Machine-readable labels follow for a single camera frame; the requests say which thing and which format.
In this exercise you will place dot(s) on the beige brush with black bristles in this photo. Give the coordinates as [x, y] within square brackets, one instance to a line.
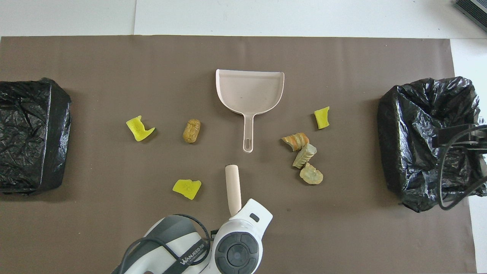
[233, 186]

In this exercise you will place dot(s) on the brown potato-shaped toy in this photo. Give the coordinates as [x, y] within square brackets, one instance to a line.
[191, 131]

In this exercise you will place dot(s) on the open black bag lined bin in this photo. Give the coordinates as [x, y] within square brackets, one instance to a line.
[411, 114]

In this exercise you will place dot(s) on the brown paper table mat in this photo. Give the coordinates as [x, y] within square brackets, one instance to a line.
[114, 76]

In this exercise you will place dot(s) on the yellow wedge foam piece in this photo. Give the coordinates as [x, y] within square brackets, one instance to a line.
[186, 189]

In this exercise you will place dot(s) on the small yellow foam piece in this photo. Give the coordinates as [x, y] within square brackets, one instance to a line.
[322, 118]

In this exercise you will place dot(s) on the yellow u-shaped foam piece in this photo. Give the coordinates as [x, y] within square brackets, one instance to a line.
[139, 131]

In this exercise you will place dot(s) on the beige plastic dustpan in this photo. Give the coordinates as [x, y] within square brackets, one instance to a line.
[247, 91]

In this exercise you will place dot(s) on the pale tan lumpy bread toy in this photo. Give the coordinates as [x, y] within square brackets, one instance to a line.
[312, 176]

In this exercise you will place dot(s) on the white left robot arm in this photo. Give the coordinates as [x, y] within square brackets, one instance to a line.
[237, 253]

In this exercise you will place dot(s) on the flat black bag wrapped bin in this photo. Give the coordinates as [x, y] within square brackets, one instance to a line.
[30, 160]

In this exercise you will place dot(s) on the grey-green ridged bread toy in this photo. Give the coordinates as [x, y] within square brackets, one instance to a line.
[304, 155]

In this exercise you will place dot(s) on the orange striped croissant toy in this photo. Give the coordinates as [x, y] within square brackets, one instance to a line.
[296, 141]

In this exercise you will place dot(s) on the dark grey ribbed device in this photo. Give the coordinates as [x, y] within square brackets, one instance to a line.
[475, 9]

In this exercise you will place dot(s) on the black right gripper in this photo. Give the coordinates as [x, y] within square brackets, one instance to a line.
[481, 142]

